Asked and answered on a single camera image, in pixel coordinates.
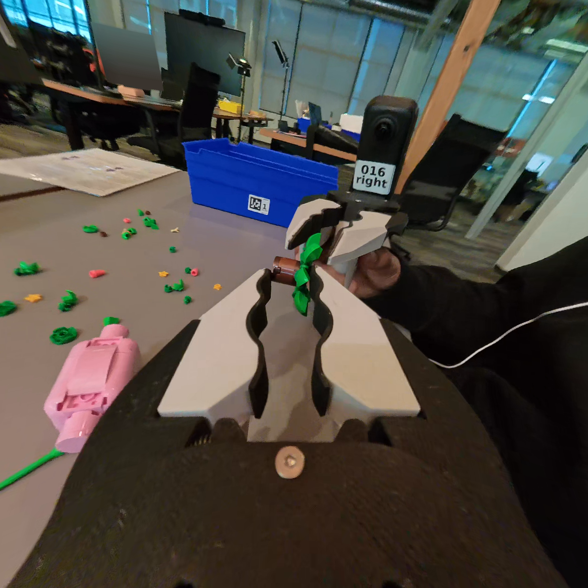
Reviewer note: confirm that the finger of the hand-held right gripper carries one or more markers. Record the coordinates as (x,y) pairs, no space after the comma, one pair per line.
(363,239)
(303,225)

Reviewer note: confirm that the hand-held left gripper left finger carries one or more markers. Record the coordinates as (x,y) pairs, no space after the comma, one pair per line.
(206,367)

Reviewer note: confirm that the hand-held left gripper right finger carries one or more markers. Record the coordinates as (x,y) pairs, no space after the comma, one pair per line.
(367,367)

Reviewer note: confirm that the brown toy flower pot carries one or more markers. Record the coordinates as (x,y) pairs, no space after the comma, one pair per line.
(285,270)

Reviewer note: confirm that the green toy leafy plant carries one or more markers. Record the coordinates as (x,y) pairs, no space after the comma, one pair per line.
(303,275)

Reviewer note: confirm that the person's right forearm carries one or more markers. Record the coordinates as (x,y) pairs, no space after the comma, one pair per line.
(422,312)

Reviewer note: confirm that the person's right hand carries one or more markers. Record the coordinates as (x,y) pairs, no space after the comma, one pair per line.
(376,275)

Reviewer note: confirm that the white paper stack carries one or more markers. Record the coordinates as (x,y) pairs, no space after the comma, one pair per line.
(351,123)

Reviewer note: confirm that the blue plastic bin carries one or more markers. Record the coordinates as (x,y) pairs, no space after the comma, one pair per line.
(257,179)

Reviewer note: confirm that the green curved toy leaf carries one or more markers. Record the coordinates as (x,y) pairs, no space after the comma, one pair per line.
(177,286)

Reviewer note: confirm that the wooden desk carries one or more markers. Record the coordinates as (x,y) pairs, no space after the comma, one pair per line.
(243,121)
(294,138)
(92,94)

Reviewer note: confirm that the pink toy watering can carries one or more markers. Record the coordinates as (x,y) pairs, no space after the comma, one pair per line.
(92,367)

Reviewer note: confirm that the black light stand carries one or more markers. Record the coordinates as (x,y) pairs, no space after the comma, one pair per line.
(239,64)
(280,50)

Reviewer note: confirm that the yellow plastic bin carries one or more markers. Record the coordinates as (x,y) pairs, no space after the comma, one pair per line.
(229,108)

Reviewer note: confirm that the green round toy plate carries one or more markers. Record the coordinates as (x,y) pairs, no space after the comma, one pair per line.
(7,308)
(63,336)

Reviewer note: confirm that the green toy leaf cluster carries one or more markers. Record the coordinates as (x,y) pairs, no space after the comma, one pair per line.
(150,223)

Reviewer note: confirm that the green spiky toy leaf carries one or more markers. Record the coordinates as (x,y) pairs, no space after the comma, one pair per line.
(68,301)
(27,269)

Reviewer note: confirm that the green and beige toy piece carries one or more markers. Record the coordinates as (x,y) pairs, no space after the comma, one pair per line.
(128,233)

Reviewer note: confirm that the green toy leaf piece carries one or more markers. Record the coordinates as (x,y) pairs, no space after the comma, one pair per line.
(90,228)

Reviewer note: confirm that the black monitor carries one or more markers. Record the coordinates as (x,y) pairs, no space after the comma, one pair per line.
(204,55)

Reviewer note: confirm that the green toy stem rod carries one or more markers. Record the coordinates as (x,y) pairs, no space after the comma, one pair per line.
(27,468)

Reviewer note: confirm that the white paper mat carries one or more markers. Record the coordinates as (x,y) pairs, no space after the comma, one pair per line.
(92,170)

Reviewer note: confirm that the wooden post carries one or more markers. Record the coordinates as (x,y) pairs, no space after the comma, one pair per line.
(450,69)

